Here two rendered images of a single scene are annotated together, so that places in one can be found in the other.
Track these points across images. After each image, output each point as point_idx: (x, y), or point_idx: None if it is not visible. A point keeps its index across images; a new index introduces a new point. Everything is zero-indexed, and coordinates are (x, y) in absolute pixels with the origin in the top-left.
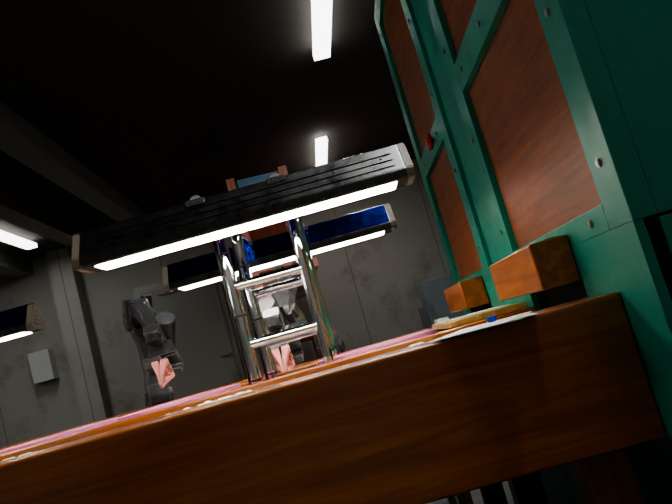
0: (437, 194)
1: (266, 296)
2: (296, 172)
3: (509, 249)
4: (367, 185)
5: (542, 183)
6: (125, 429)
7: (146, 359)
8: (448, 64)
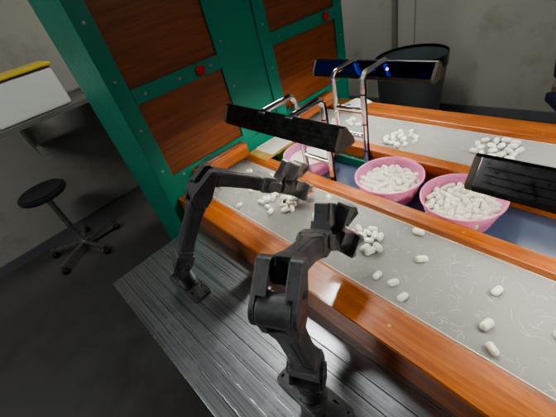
0: (153, 117)
1: (286, 160)
2: (348, 59)
3: (284, 110)
4: None
5: (313, 79)
6: (440, 110)
7: (357, 234)
8: (262, 31)
